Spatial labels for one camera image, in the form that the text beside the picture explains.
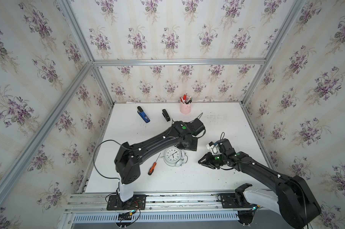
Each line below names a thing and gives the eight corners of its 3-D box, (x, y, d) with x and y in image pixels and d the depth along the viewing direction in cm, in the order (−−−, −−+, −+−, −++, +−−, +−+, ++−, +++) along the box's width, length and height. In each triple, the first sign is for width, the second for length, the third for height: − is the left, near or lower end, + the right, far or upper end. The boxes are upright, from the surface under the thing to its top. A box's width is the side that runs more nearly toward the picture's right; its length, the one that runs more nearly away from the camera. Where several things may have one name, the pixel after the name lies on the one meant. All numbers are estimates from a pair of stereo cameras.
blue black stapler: (146, 123, 108) (145, 120, 104) (136, 111, 116) (135, 107, 113) (150, 121, 109) (149, 118, 106) (140, 109, 118) (139, 105, 114)
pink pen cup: (180, 114, 114) (181, 105, 106) (180, 108, 118) (180, 99, 110) (191, 114, 114) (192, 105, 106) (190, 108, 118) (192, 99, 111)
